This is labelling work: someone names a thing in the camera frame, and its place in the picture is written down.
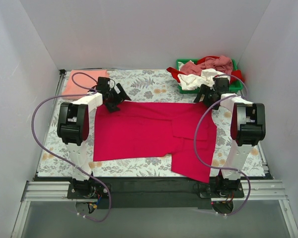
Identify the dusty pink crumpled t shirt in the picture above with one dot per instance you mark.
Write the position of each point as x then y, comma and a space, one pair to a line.
222, 64

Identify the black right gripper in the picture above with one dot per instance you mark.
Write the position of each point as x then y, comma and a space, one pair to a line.
208, 92

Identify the floral patterned table mat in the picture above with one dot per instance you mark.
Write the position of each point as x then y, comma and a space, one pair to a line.
143, 86

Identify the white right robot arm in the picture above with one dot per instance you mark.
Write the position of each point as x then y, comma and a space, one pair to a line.
247, 129

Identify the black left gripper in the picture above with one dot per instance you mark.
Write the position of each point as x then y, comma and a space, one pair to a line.
115, 98

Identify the white crumpled t shirt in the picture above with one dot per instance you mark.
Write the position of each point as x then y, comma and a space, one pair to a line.
191, 82

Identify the magenta t shirt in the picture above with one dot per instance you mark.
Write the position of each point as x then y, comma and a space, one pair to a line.
142, 130

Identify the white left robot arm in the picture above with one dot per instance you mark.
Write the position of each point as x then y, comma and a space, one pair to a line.
73, 129

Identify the folded salmon pink t shirt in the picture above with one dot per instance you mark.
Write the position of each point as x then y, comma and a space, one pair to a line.
70, 88

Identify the red crumpled t shirt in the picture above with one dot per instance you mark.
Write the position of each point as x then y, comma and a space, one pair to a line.
236, 74

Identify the aluminium frame rail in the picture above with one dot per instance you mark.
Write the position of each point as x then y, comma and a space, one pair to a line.
58, 191

